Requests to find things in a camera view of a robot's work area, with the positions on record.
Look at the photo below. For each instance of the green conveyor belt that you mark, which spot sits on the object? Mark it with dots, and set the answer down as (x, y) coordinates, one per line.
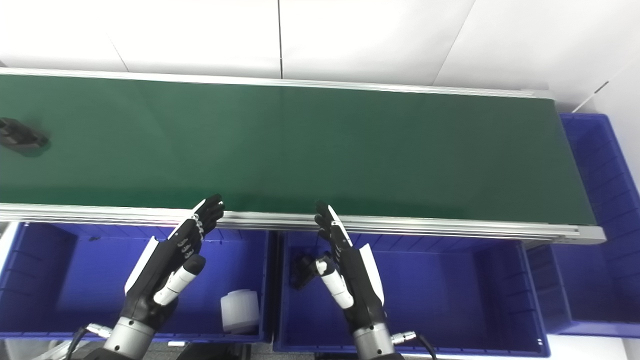
(400, 226)
(300, 150)

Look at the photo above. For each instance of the black flange part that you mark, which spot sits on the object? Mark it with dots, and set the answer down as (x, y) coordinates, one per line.
(20, 136)

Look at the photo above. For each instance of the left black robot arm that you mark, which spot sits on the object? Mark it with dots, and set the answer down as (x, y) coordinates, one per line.
(131, 340)

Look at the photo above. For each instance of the white cylinder part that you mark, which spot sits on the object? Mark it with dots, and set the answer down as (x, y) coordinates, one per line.
(240, 311)

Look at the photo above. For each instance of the blue plastic bin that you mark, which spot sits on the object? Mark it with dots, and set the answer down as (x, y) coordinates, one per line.
(600, 210)
(75, 270)
(440, 290)

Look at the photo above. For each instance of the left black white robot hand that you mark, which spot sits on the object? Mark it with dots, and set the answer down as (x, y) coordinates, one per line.
(160, 265)

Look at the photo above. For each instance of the black bracket part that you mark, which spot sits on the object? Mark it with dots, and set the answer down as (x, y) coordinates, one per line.
(301, 272)

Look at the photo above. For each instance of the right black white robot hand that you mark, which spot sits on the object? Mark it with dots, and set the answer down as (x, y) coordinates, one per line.
(357, 280)

